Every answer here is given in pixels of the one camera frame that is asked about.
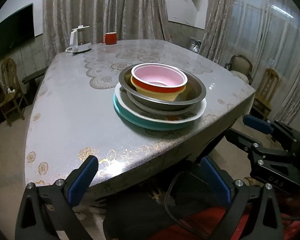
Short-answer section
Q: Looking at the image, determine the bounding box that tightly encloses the stainless steel bowl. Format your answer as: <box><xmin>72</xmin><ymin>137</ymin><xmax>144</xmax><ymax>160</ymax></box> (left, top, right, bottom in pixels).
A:
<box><xmin>119</xmin><ymin>64</ymin><xmax>206</xmax><ymax>111</ymax></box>

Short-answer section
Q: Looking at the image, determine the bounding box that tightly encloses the turquoise round plate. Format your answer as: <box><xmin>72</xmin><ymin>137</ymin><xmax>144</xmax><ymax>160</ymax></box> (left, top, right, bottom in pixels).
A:
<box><xmin>113</xmin><ymin>93</ymin><xmax>206</xmax><ymax>131</ymax></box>

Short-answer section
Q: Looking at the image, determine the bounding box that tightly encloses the yellow bowl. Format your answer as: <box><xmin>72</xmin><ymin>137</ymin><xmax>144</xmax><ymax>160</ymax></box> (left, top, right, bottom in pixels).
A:
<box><xmin>130</xmin><ymin>76</ymin><xmax>186</xmax><ymax>101</ymax></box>

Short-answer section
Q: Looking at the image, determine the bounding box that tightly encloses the red plastic bowl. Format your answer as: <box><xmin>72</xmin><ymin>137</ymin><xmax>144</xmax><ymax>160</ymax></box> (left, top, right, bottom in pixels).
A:
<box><xmin>131</xmin><ymin>63</ymin><xmax>188</xmax><ymax>93</ymax></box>

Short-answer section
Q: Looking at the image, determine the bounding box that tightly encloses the large white patterned plate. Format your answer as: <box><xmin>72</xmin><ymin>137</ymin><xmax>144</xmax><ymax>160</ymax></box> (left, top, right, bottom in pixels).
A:
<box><xmin>115</xmin><ymin>83</ymin><xmax>207</xmax><ymax>124</ymax></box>

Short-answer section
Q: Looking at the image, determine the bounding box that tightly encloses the wooden chair far right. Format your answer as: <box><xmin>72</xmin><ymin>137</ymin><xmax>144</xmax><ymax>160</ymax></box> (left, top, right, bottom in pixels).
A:
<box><xmin>253</xmin><ymin>68</ymin><xmax>280</xmax><ymax>120</ymax></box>

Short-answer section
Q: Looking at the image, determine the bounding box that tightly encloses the wooden chair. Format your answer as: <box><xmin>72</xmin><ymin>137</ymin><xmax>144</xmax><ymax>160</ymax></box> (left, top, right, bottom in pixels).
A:
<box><xmin>253</xmin><ymin>68</ymin><xmax>280</xmax><ymax>120</ymax></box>
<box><xmin>0</xmin><ymin>57</ymin><xmax>29</xmax><ymax>127</ymax></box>

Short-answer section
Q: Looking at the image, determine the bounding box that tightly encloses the upholstered chair right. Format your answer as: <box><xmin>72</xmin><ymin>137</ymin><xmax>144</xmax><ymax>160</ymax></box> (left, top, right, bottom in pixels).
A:
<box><xmin>225</xmin><ymin>55</ymin><xmax>253</xmax><ymax>85</ymax></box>

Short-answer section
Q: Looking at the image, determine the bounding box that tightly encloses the right window curtain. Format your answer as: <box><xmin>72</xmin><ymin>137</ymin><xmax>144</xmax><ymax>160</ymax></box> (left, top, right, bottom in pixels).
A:
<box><xmin>199</xmin><ymin>0</ymin><xmax>300</xmax><ymax>123</ymax></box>

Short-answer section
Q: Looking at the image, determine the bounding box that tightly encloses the wooden chair left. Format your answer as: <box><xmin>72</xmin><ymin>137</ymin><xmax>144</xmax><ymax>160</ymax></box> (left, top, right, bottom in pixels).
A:
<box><xmin>0</xmin><ymin>57</ymin><xmax>29</xmax><ymax>127</ymax></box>

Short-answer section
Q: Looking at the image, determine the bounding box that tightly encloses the dark wooden bench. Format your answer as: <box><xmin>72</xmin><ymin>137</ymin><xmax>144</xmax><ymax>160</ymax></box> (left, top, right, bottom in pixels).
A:
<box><xmin>22</xmin><ymin>67</ymin><xmax>48</xmax><ymax>99</ymax></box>

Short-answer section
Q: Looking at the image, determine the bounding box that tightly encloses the red mug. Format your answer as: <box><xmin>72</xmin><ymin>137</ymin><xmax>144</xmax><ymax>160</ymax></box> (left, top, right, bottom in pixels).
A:
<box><xmin>101</xmin><ymin>32</ymin><xmax>117</xmax><ymax>45</ymax></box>

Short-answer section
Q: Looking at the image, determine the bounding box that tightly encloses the beige curtain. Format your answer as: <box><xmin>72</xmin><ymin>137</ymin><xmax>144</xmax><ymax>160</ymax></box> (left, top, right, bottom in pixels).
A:
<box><xmin>43</xmin><ymin>0</ymin><xmax>170</xmax><ymax>62</ymax></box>

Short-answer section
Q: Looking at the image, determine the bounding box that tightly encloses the white electric kettle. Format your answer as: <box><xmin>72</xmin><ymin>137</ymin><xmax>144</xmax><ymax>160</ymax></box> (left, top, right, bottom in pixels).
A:
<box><xmin>65</xmin><ymin>25</ymin><xmax>92</xmax><ymax>54</ymax></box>

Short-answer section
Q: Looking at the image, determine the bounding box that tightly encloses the black wall television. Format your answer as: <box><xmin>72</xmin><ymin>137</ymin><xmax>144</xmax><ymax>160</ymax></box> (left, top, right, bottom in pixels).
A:
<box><xmin>0</xmin><ymin>3</ymin><xmax>35</xmax><ymax>59</ymax></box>

